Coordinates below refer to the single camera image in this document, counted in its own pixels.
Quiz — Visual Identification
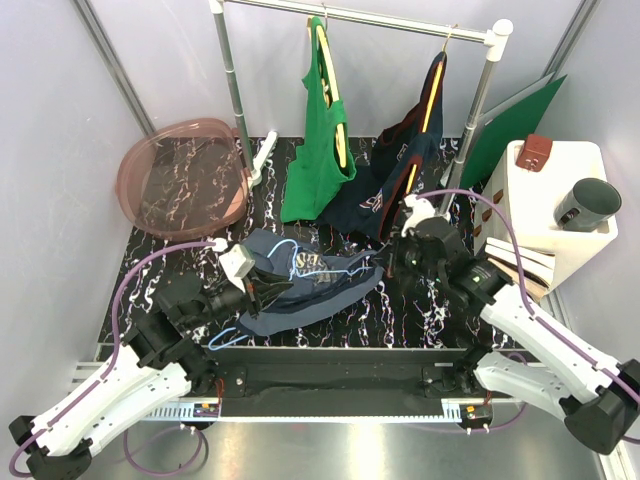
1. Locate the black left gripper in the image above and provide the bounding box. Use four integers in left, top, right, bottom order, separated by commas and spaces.
186, 266, 295, 330

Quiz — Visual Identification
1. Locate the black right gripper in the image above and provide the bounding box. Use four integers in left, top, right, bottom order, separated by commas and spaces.
372, 225, 445, 284

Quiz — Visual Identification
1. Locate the light blue wire hanger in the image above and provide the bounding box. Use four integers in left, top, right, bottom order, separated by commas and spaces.
207, 239, 384, 351

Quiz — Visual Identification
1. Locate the grey-blue tank top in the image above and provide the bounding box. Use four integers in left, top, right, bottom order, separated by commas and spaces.
236, 229, 384, 337

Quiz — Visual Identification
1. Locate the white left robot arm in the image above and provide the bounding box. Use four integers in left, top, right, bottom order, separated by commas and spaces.
9, 268, 293, 479

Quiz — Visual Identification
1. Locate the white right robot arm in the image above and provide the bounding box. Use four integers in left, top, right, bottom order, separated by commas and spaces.
387, 217, 639, 455

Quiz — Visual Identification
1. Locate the navy maroon-trimmed tank top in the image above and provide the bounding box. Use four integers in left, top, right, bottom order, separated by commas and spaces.
319, 49, 446, 244

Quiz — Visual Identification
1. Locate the green tank top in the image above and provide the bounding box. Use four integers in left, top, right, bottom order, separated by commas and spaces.
280, 16, 356, 223

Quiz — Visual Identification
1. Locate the yellow hanger in green top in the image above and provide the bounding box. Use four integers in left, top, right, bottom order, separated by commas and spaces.
307, 16, 348, 174

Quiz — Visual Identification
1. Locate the yellow hanger in navy top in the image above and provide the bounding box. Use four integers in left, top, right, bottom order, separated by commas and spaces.
405, 33, 451, 194

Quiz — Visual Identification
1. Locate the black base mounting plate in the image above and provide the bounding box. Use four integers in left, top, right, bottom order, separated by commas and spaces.
211, 347, 485, 422

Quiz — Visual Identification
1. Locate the white drawer cabinet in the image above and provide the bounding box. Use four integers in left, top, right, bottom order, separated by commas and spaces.
482, 140, 618, 291

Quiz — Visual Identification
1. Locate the pink translucent plastic basin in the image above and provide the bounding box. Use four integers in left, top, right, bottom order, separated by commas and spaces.
115, 118, 248, 242

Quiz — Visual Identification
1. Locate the brown leather box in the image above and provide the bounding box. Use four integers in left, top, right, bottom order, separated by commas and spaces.
515, 134, 553, 173

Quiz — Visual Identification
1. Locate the green board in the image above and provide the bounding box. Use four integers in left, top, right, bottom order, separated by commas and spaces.
459, 75, 565, 188

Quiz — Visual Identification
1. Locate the dark green mug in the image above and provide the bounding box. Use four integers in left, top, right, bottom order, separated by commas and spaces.
554, 178, 622, 232

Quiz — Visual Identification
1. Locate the white clothes rack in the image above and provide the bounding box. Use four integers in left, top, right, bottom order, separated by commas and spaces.
208, 0, 515, 221

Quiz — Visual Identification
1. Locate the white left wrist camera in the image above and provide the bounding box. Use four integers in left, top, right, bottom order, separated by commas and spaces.
219, 244, 255, 291

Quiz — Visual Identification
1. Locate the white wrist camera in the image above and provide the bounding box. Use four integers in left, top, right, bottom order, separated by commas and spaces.
219, 244, 255, 291
401, 194, 436, 237

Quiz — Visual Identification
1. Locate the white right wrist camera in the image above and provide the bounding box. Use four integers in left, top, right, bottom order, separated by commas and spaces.
401, 194, 436, 237

